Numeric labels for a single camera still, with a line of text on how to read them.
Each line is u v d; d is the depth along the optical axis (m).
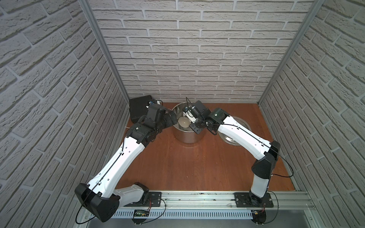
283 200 0.77
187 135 0.95
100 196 0.37
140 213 0.72
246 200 0.73
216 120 0.51
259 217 0.69
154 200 0.73
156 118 0.52
